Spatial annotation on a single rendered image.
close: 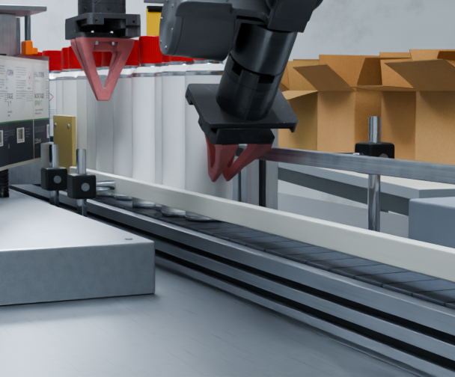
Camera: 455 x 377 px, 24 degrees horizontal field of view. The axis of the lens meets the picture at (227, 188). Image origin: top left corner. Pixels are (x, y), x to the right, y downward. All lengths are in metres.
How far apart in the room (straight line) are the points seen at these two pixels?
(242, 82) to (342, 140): 2.69
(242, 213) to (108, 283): 0.14
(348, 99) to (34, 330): 2.88
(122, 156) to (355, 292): 0.65
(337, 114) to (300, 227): 2.89
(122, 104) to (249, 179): 0.19
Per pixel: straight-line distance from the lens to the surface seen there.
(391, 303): 0.76
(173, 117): 1.20
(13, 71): 1.49
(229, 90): 1.06
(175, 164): 1.20
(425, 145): 3.09
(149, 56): 1.30
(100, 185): 1.33
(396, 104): 3.45
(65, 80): 1.59
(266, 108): 1.07
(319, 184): 3.63
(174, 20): 1.00
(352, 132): 3.65
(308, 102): 4.18
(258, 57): 1.03
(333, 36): 6.15
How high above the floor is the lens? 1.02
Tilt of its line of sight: 5 degrees down
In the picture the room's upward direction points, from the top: straight up
